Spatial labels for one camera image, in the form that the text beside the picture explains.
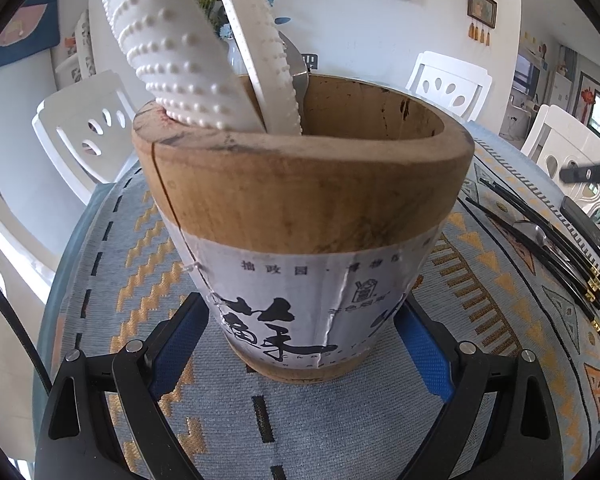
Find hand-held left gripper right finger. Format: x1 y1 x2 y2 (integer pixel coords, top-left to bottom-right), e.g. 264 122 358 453
393 296 564 480

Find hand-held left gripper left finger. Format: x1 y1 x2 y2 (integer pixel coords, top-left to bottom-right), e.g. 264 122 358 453
34 291 212 480

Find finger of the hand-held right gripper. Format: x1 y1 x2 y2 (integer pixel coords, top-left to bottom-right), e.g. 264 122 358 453
560 161 600 184

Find metal spoon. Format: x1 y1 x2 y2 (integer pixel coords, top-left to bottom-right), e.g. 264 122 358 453
510 219 573 266

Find bunch of black chopsticks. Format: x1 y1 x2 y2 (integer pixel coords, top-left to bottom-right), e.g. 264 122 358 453
465 177 600 341

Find bamboo utensil holder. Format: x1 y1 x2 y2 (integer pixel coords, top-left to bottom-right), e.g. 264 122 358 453
131 74 476 385

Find white dotted rice paddle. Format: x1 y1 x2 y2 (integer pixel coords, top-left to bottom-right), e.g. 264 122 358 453
210 0 302 137
97 0 268 133

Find black smartphone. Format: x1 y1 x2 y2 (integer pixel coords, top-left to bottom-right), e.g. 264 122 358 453
560 196 600 271

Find white cutout-back chair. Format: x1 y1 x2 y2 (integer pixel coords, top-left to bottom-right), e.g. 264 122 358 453
407 51 493 121
0 160 56 311
520 105 600 226
32 70 138 186

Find framed red flower picture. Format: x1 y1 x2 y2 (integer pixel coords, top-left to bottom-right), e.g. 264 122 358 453
577 72 600 126

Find patterned woven table runner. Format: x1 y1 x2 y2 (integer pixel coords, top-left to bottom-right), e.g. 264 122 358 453
50 125 600 480

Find orange hanging tassels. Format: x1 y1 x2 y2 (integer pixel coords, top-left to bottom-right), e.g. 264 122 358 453
467 21 493 46

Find small framed flower picture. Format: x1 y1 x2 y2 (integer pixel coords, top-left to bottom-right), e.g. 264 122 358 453
467 0 499 28

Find white carved corner shelf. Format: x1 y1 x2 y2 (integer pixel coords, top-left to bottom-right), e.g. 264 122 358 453
55 10 97 86

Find blue fridge cover cloth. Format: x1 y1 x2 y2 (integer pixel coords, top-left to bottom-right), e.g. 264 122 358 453
0 0 61 78

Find black cable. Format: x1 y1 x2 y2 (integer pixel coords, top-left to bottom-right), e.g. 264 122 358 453
0 265 51 396

